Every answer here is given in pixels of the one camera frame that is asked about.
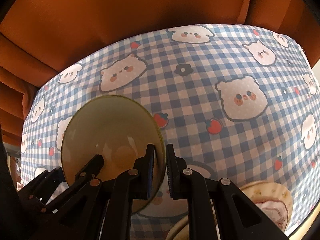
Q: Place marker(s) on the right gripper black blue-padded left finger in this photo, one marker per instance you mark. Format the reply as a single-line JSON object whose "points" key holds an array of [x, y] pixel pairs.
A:
{"points": [[110, 216]]}

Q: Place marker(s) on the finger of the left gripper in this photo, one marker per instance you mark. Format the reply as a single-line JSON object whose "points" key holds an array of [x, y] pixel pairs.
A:
{"points": [[84, 176], [42, 187]]}

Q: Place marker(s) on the blue checkered cartoon tablecloth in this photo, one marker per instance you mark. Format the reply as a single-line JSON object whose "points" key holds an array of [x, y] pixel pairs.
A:
{"points": [[235, 101]]}

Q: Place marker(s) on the rust orange curtain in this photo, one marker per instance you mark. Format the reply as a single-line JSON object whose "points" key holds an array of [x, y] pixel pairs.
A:
{"points": [[40, 38]]}

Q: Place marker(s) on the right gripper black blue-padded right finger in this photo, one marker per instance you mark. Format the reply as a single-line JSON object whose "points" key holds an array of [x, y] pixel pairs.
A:
{"points": [[216, 209]]}

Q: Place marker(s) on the small yellow floral plate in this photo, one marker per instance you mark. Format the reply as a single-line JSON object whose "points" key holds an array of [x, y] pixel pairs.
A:
{"points": [[273, 199]]}

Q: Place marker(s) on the large yellow floral plate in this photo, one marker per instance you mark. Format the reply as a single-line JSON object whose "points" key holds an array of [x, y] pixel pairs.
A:
{"points": [[180, 231]]}

